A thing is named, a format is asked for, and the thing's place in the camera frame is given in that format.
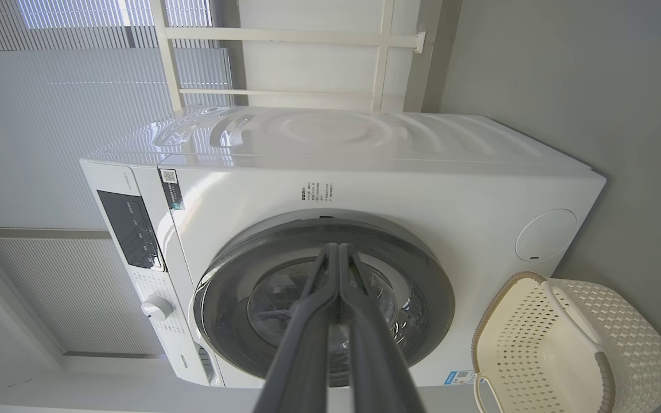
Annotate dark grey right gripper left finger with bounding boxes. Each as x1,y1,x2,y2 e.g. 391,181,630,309
253,243,340,413

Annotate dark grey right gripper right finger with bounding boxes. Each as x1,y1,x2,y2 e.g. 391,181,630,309
339,244,426,413

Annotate black round glass washer door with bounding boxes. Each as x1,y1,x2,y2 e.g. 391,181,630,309
193,209,456,388

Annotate cream perforated laundry basket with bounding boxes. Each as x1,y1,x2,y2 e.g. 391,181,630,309
471,271,661,413

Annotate white front-load washing machine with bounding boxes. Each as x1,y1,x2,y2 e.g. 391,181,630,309
80,105,606,389

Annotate white washer control knob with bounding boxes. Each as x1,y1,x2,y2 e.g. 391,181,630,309
140,295,174,322

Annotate black QR code sticker strip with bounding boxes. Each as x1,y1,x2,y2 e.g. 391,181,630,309
160,169,186,212

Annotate black washer display panel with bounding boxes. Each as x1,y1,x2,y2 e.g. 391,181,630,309
96,190,165,270

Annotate round white filter cover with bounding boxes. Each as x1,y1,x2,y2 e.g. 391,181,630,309
515,209,578,263

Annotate white pleated window blind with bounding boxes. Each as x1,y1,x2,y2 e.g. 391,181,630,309
0,0,234,356

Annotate white metal shelf frame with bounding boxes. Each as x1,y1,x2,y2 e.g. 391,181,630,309
150,0,426,112

